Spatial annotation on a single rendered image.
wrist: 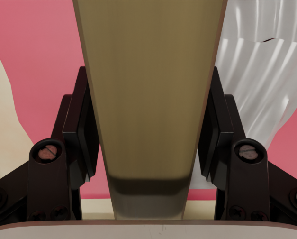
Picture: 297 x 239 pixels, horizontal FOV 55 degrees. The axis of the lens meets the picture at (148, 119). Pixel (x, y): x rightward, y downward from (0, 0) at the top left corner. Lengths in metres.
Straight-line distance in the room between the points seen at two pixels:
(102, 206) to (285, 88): 0.23
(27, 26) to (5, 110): 0.08
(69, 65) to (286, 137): 0.18
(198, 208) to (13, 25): 0.27
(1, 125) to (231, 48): 0.18
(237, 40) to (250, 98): 0.05
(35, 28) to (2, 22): 0.02
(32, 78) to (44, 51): 0.03
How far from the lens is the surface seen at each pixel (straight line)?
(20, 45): 0.20
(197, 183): 0.30
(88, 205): 0.35
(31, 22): 0.19
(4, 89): 0.23
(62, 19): 0.18
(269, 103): 0.22
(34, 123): 0.24
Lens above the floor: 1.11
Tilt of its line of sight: 43 degrees down
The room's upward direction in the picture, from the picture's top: 180 degrees counter-clockwise
